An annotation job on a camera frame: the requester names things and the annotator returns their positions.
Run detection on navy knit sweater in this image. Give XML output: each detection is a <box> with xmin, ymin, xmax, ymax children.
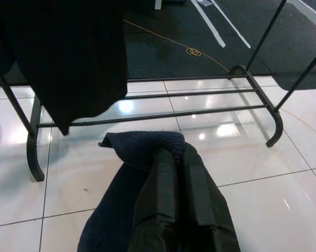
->
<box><xmin>77</xmin><ymin>131</ymin><xmax>187</xmax><ymax>252</ymax></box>

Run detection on black printed t-shirt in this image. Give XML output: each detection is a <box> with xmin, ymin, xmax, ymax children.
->
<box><xmin>0</xmin><ymin>0</ymin><xmax>129</xmax><ymax>137</ymax></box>

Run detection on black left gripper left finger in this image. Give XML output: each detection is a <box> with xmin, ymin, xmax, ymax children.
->
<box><xmin>127</xmin><ymin>149</ymin><xmax>184</xmax><ymax>252</ymax></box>

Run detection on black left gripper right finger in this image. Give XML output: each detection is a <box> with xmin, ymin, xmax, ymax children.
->
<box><xmin>182</xmin><ymin>143</ymin><xmax>242</xmax><ymax>252</ymax></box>

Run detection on orange floor cord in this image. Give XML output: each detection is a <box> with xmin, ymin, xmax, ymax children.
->
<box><xmin>123</xmin><ymin>19</ymin><xmax>316</xmax><ymax>144</ymax></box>

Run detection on black metal clothes rack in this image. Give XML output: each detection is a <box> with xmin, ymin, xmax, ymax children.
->
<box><xmin>0</xmin><ymin>0</ymin><xmax>316</xmax><ymax>182</ymax></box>

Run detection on dark grey door mat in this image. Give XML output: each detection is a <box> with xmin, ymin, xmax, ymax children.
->
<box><xmin>273</xmin><ymin>70</ymin><xmax>316</xmax><ymax>90</ymax></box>

